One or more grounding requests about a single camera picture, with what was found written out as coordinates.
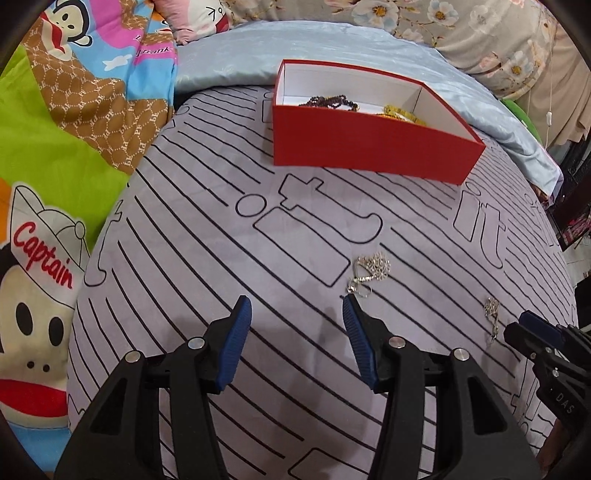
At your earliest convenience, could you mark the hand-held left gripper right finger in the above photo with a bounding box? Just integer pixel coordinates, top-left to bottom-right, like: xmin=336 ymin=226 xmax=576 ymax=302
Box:
xmin=342 ymin=295 xmax=541 ymax=480

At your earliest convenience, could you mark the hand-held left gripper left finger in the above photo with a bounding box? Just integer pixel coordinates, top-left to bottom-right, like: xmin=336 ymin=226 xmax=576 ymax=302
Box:
xmin=54 ymin=295 xmax=253 ymax=480

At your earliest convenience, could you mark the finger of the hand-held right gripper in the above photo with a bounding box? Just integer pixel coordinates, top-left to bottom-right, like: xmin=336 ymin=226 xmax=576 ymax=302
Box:
xmin=518 ymin=311 xmax=591 ymax=358
xmin=503 ymin=323 xmax=575 ymax=386

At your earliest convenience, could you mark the thin silver chain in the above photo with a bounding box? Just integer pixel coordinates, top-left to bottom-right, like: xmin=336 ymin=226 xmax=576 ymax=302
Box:
xmin=482 ymin=298 xmax=502 ymax=347

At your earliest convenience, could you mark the silver pendant necklace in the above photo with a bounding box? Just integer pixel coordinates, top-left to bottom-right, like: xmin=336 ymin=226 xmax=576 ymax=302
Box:
xmin=346 ymin=253 xmax=392 ymax=298

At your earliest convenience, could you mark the red cardboard box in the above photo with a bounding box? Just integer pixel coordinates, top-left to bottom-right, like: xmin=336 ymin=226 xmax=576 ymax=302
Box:
xmin=271 ymin=59 xmax=487 ymax=185

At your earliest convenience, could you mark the dark red bead necklace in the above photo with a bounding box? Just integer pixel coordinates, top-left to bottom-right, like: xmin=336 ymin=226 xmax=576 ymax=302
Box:
xmin=298 ymin=93 xmax=358 ymax=112

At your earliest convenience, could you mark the person's right hand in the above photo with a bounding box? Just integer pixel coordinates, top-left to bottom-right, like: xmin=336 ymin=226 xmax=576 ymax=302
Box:
xmin=536 ymin=429 xmax=571 ymax=480

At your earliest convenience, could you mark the grey striped quilt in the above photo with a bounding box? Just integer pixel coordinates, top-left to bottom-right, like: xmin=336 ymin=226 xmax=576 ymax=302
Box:
xmin=67 ymin=83 xmax=579 ymax=480

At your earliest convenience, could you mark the dark wooden furniture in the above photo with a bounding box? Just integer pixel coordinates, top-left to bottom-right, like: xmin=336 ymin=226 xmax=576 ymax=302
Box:
xmin=551 ymin=138 xmax=591 ymax=252

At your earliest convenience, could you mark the green plastic object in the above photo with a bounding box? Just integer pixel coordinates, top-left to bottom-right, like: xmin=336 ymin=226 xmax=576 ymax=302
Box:
xmin=501 ymin=97 xmax=544 ymax=149

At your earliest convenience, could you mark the beige curtain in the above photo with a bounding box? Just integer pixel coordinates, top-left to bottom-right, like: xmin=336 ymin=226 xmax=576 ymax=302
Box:
xmin=517 ymin=28 xmax=591 ymax=149

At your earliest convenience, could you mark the cartoon monkey blanket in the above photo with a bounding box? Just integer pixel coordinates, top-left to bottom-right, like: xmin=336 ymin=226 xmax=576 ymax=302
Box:
xmin=0 ymin=0 xmax=179 ymax=464

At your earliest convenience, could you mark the light blue satin pillow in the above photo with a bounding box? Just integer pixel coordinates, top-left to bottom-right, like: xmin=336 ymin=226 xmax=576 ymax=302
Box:
xmin=173 ymin=21 xmax=564 ymax=195

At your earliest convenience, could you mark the floral quilt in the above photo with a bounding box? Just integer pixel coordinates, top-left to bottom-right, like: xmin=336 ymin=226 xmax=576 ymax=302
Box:
xmin=226 ymin=0 xmax=556 ymax=100

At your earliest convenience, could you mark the pink cartoon pillow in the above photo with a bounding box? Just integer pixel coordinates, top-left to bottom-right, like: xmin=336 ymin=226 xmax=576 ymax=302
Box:
xmin=154 ymin=0 xmax=237 ymax=45

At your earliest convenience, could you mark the white cord with switch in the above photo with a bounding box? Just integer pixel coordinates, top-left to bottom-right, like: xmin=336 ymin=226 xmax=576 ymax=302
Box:
xmin=542 ymin=41 xmax=556 ymax=149

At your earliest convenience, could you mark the yellow bead bracelet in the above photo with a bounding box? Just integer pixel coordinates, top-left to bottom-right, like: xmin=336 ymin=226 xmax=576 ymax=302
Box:
xmin=379 ymin=104 xmax=428 ymax=125

